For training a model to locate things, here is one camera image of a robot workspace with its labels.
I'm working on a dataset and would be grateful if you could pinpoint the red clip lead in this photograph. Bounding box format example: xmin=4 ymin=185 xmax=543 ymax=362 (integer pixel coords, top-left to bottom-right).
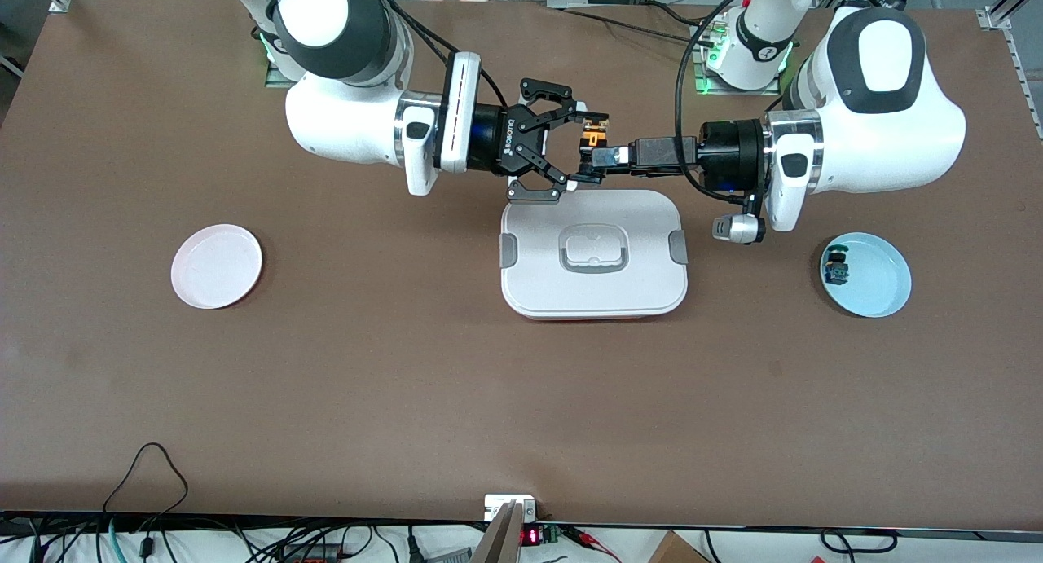
xmin=562 ymin=526 xmax=624 ymax=563

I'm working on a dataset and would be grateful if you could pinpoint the black looped cable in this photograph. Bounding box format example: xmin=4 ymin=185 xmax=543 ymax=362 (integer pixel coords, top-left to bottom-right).
xmin=102 ymin=442 xmax=190 ymax=539

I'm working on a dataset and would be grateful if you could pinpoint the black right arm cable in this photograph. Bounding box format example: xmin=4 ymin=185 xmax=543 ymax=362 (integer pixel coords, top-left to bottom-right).
xmin=269 ymin=0 xmax=510 ymax=112

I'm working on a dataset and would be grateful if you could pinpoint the aluminium extrusion bracket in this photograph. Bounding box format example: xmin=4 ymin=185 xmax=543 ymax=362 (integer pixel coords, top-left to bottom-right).
xmin=976 ymin=0 xmax=1043 ymax=31

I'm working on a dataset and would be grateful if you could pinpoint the white lidded lunch box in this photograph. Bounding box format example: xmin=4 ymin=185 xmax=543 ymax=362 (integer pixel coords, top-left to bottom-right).
xmin=499 ymin=190 xmax=689 ymax=321

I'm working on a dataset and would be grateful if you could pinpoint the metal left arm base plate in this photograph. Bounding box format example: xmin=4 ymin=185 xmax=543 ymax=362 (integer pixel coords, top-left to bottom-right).
xmin=691 ymin=21 xmax=781 ymax=97

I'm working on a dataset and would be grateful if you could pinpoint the green push button switch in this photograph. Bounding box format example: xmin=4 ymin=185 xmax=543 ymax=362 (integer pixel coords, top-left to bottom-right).
xmin=822 ymin=244 xmax=851 ymax=288

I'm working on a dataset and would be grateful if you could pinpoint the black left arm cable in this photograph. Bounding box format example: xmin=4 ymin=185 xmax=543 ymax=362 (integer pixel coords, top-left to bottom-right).
xmin=675 ymin=0 xmax=865 ymax=199

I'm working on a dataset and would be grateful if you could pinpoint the brown cardboard piece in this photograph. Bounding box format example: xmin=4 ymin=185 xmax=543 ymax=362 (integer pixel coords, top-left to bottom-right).
xmin=648 ymin=530 xmax=711 ymax=563

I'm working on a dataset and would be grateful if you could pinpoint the black oval cable loop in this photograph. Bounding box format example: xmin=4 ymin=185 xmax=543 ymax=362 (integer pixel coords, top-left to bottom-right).
xmin=819 ymin=529 xmax=899 ymax=554

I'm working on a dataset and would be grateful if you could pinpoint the black cable across table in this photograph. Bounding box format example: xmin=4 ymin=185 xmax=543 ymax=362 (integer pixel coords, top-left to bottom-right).
xmin=558 ymin=1 xmax=718 ymax=46

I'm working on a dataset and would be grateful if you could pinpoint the pink round plate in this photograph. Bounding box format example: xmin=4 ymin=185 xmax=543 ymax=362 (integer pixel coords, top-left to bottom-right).
xmin=171 ymin=224 xmax=264 ymax=310

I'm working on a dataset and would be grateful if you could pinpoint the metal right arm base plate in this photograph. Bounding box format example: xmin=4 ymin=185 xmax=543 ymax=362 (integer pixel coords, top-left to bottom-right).
xmin=265 ymin=33 xmax=294 ymax=87

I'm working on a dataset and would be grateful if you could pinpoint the light blue round plate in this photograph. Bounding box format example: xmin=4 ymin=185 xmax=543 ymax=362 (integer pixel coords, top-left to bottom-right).
xmin=820 ymin=232 xmax=912 ymax=319

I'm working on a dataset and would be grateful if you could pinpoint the perforated metal strip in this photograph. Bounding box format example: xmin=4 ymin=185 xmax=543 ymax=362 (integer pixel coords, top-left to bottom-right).
xmin=1007 ymin=27 xmax=1043 ymax=140

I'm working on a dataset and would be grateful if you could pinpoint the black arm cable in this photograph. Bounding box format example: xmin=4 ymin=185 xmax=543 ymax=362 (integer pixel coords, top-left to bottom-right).
xmin=269 ymin=0 xmax=510 ymax=112
xmin=675 ymin=0 xmax=865 ymax=199

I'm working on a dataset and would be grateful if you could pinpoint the grey slanted bar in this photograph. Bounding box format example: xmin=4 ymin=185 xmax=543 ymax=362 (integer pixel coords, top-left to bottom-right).
xmin=471 ymin=500 xmax=526 ymax=563

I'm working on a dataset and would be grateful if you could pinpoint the orange push button switch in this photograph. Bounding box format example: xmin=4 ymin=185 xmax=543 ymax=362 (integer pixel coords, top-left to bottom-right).
xmin=577 ymin=115 xmax=612 ymax=163

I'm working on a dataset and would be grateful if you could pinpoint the small white box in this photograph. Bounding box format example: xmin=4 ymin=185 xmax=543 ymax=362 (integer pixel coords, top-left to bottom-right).
xmin=484 ymin=495 xmax=539 ymax=521

